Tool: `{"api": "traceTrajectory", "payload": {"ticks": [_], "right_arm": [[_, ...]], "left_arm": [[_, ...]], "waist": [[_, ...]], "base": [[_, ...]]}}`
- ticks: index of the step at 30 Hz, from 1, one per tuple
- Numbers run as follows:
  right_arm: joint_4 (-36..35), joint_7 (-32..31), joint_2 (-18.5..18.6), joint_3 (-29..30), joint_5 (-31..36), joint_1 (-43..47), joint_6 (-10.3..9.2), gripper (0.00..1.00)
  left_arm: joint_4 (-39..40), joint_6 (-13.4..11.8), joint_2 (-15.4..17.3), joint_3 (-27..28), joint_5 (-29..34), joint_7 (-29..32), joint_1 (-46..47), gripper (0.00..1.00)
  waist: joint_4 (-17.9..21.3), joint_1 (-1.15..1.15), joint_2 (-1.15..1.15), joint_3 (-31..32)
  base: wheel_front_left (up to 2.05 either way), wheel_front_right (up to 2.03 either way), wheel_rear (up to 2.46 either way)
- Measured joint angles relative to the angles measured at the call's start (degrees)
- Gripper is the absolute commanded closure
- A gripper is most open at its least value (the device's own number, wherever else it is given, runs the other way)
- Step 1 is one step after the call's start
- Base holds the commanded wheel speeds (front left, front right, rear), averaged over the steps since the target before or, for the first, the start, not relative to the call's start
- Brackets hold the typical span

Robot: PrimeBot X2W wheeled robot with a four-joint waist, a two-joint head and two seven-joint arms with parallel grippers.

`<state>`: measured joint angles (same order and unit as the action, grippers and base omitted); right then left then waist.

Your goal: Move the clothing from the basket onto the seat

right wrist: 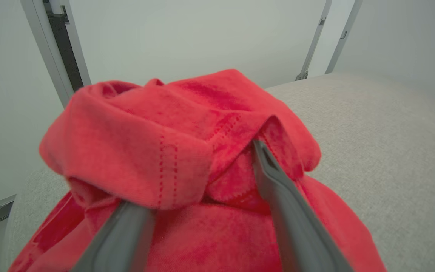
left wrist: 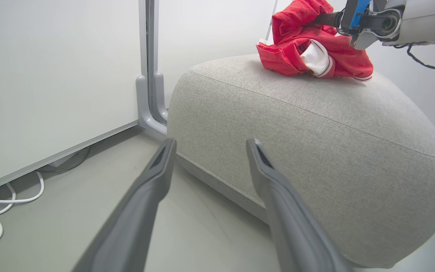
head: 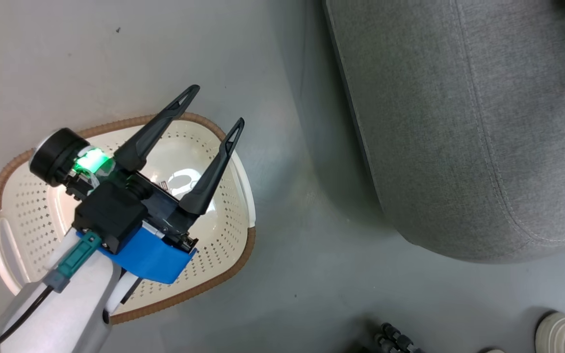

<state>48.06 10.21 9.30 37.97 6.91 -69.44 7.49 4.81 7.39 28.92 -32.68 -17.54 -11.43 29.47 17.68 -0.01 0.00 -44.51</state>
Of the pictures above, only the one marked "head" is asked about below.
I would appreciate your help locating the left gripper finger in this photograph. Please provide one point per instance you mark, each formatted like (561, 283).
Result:
(204, 191)

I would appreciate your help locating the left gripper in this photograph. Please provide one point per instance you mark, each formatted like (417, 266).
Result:
(59, 157)

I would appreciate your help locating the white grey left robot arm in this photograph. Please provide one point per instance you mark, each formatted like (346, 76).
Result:
(66, 318)

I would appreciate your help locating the grey fabric sofa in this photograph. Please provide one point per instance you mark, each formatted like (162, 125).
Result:
(459, 122)

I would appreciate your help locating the beige perforated laundry basket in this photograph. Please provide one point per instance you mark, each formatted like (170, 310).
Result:
(223, 230)

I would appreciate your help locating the black ribbed object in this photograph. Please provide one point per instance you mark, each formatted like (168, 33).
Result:
(395, 339)

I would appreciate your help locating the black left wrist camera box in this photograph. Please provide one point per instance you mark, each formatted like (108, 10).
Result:
(111, 215)

